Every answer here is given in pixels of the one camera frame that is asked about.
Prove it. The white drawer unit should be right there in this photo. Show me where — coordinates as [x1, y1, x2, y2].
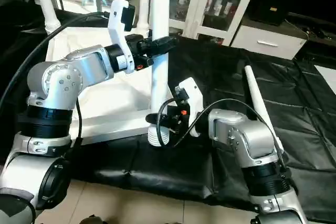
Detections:
[231, 22, 308, 60]

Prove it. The white glass door cabinet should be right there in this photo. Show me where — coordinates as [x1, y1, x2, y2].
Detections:
[168, 0, 260, 44]

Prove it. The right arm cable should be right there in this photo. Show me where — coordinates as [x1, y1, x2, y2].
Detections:
[155, 95, 287, 173]

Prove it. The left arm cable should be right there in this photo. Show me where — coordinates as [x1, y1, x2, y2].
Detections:
[0, 12, 114, 110]

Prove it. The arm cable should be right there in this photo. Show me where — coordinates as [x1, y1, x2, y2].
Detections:
[0, 12, 114, 110]
[155, 95, 287, 173]

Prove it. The white flat board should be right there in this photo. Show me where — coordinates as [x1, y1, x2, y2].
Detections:
[314, 64, 336, 94]

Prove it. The black work mat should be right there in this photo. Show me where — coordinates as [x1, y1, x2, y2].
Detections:
[0, 4, 336, 223]

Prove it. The white plastic table top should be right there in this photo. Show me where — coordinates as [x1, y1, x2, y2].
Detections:
[45, 22, 175, 144]

